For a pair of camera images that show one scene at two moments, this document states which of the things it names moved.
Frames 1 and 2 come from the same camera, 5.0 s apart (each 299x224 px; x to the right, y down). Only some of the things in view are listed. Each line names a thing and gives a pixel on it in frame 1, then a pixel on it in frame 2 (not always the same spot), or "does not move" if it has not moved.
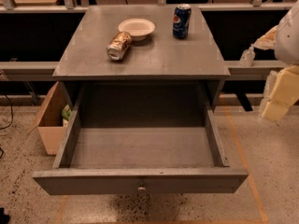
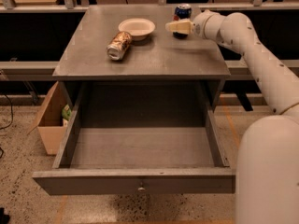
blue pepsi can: [181, 16] does not move
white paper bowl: [138, 28] does not move
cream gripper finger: [285, 93] → [206, 24]
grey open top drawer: [142, 138] does not move
